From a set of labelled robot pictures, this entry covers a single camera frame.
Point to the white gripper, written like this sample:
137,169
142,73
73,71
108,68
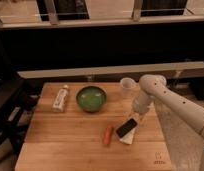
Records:
140,104

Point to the black eraser block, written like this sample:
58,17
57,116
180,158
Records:
126,127

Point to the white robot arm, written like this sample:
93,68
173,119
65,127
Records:
155,86

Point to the white sponge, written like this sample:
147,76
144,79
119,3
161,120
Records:
128,138

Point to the orange carrot toy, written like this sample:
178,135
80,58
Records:
107,135

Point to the green bowl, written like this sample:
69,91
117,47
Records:
91,98

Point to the wooden cutting board table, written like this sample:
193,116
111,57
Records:
73,140

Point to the long wooden bench shelf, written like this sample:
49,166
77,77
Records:
178,66

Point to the white plastic bottle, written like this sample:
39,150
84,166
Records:
60,99

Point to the black side furniture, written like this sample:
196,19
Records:
13,101

